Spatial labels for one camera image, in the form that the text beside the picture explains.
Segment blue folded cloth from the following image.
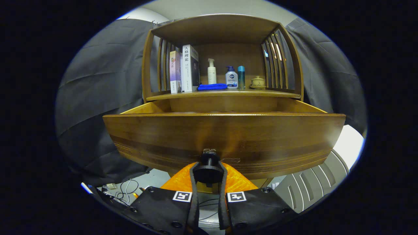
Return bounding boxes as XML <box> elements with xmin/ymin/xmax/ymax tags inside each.
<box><xmin>197</xmin><ymin>83</ymin><xmax>228</xmax><ymax>91</ymax></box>

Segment brown wooden drawer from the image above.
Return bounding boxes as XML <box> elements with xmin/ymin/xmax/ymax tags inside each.
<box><xmin>102</xmin><ymin>97</ymin><xmax>346</xmax><ymax>188</ymax></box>

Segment teal slim bottle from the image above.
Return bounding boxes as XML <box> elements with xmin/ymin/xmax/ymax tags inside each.
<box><xmin>237</xmin><ymin>66</ymin><xmax>246</xmax><ymax>90</ymax></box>

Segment wooden countertop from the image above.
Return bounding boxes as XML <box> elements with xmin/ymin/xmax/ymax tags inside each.
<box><xmin>146</xmin><ymin>89</ymin><xmax>301</xmax><ymax>102</ymax></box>

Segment black backdrop cloth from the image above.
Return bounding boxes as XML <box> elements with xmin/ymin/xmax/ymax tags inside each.
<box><xmin>55</xmin><ymin>18</ymin><xmax>367</xmax><ymax>186</ymax></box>

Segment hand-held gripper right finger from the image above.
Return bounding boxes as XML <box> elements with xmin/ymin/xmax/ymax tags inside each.
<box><xmin>218</xmin><ymin>162</ymin><xmax>298</xmax><ymax>235</ymax></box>

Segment white book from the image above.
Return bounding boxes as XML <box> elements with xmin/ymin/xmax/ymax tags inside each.
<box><xmin>181</xmin><ymin>44</ymin><xmax>200</xmax><ymax>93</ymax></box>

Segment black floor cables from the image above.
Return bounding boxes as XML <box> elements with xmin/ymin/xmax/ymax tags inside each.
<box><xmin>116</xmin><ymin>179</ymin><xmax>140</xmax><ymax>201</ymax></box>

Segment brown wooden cabinet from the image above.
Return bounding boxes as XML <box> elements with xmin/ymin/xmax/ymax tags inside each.
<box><xmin>141</xmin><ymin>14</ymin><xmax>305</xmax><ymax>113</ymax></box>

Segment grey ribbed panel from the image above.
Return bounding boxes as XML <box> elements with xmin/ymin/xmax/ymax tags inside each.
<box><xmin>271</xmin><ymin>149</ymin><xmax>350</xmax><ymax>214</ymax></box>

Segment white pump bottle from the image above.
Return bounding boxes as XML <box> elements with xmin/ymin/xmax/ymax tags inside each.
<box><xmin>207</xmin><ymin>58</ymin><xmax>217</xmax><ymax>85</ymax></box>

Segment purple book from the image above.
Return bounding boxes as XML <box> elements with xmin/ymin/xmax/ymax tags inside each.
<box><xmin>169</xmin><ymin>51</ymin><xmax>182</xmax><ymax>94</ymax></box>

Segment white bottle blue cap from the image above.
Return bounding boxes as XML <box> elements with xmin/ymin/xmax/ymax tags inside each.
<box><xmin>225</xmin><ymin>66</ymin><xmax>238</xmax><ymax>89</ymax></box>

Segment ceramic lidded teacup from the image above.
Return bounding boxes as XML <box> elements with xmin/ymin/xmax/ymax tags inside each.
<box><xmin>249</xmin><ymin>76</ymin><xmax>266</xmax><ymax>90</ymax></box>

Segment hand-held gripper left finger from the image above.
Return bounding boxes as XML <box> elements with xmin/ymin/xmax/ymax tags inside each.
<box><xmin>122</xmin><ymin>162</ymin><xmax>200</xmax><ymax>235</ymax></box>

